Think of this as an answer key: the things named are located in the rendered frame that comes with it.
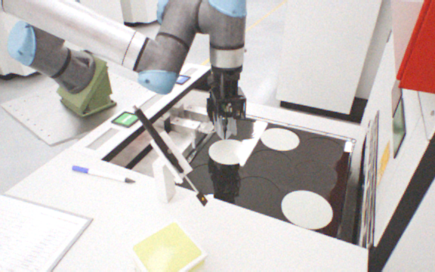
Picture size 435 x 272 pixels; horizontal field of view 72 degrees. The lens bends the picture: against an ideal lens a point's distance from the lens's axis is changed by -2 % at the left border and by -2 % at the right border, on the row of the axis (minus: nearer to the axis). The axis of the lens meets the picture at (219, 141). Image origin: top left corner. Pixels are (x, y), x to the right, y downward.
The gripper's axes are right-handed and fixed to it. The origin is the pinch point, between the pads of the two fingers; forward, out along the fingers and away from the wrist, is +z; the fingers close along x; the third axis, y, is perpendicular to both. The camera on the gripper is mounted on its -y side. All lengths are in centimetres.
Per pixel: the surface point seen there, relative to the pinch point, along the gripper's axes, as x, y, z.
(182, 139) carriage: -10.8, -4.0, 3.3
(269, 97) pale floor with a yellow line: 81, -180, 91
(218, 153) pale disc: -2.7, 6.5, 1.3
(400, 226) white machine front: 15.7, 43.1, -11.9
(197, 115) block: -5.5, -12.8, 1.6
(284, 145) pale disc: 14.5, 6.3, 1.2
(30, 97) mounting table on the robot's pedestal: -66, -51, 9
